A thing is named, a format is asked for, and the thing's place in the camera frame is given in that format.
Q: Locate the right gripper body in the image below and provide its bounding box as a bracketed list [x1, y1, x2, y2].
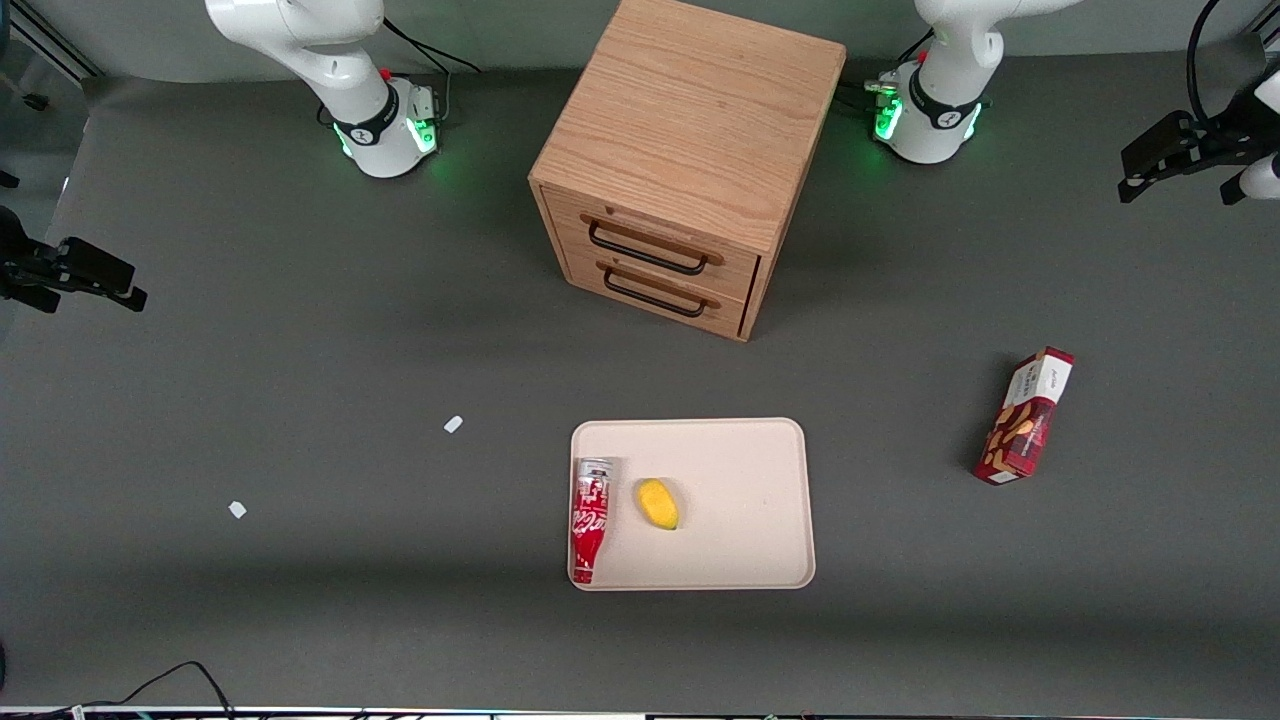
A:
[0, 205, 63, 313]

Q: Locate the red cookie box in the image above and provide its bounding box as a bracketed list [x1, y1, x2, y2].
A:
[974, 346, 1076, 487]

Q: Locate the beige plastic tray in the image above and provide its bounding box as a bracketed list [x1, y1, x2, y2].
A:
[569, 417, 817, 591]

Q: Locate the wide wooden drawer front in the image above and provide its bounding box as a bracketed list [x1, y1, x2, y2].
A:
[545, 186, 763, 303]

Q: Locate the narrow wooden drawer front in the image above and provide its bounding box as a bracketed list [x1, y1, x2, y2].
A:
[564, 246, 754, 339]

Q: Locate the wooden drawer cabinet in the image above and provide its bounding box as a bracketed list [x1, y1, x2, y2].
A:
[528, 0, 848, 344]

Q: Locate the red cola can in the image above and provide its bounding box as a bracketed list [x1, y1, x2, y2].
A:
[570, 457, 614, 585]

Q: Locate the yellow mango fruit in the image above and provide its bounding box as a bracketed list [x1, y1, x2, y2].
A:
[636, 478, 681, 532]

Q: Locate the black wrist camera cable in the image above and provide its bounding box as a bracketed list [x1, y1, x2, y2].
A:
[1186, 0, 1227, 127]

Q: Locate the aluminium frame rail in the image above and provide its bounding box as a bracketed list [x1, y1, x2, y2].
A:
[8, 0, 103, 81]

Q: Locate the black left arm base cable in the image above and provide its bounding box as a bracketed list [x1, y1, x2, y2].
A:
[838, 27, 937, 113]

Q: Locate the black arm base cable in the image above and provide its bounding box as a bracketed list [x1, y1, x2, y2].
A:
[838, 27, 937, 113]
[383, 17, 482, 123]

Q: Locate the black cable at table edge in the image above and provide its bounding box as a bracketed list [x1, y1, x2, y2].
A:
[78, 660, 237, 717]

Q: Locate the black right arm base cable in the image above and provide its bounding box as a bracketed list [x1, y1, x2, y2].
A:
[383, 17, 482, 123]

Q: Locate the black metal drawer handle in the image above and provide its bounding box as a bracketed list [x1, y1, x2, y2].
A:
[603, 266, 708, 319]
[588, 220, 709, 276]

